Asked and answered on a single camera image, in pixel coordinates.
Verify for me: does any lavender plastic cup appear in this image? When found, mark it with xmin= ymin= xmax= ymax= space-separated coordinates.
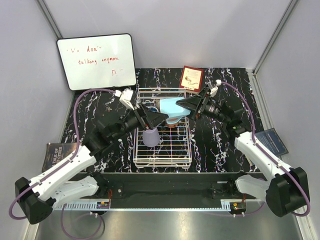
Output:
xmin=142 ymin=128 xmax=160 ymax=148

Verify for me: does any white dry-erase board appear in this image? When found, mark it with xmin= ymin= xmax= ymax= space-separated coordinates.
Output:
xmin=56 ymin=33 xmax=137 ymax=91

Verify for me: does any red and cream book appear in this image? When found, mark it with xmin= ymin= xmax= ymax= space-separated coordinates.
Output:
xmin=179 ymin=65 xmax=204 ymax=94

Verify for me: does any salmon pink floral mug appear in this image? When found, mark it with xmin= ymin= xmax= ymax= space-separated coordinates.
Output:
xmin=165 ymin=118 xmax=181 ymax=129

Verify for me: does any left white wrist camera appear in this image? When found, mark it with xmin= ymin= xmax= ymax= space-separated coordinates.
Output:
xmin=119 ymin=88 xmax=134 ymax=110

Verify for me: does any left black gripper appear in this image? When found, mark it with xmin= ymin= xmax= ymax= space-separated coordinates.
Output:
xmin=111 ymin=102 xmax=169 ymax=142

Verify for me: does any dark blue book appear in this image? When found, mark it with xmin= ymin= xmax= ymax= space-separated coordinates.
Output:
xmin=255 ymin=128 xmax=289 ymax=157

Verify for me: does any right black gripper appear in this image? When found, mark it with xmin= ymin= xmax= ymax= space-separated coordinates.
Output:
xmin=176 ymin=87 xmax=229 ymax=124

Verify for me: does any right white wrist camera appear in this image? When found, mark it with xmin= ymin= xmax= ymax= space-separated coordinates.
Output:
xmin=207 ymin=79 xmax=222 ymax=98

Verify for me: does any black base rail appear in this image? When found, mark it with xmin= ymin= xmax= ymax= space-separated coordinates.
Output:
xmin=69 ymin=171 xmax=266 ymax=204

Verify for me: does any dark blue ceramic mug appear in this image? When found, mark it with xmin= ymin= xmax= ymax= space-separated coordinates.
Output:
xmin=147 ymin=106 xmax=159 ymax=113

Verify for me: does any light blue ceramic mug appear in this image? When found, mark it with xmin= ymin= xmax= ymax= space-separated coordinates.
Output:
xmin=159 ymin=97 xmax=191 ymax=120

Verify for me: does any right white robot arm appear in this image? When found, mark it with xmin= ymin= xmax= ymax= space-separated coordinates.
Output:
xmin=176 ymin=87 xmax=311 ymax=217

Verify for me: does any dark Tale of Two Cities book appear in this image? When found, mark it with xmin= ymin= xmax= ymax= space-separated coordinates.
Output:
xmin=41 ymin=142 xmax=77 ymax=173

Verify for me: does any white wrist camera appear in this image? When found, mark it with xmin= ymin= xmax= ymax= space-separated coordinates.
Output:
xmin=119 ymin=88 xmax=134 ymax=110
xmin=207 ymin=79 xmax=222 ymax=98

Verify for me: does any white slotted cable duct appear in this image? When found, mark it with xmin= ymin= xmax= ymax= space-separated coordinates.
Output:
xmin=56 ymin=198 xmax=246 ymax=212

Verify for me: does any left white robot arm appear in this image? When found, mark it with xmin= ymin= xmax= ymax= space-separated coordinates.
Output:
xmin=14 ymin=103 xmax=169 ymax=225

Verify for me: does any white wire dish rack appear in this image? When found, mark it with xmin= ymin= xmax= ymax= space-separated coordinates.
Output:
xmin=133 ymin=87 xmax=192 ymax=169

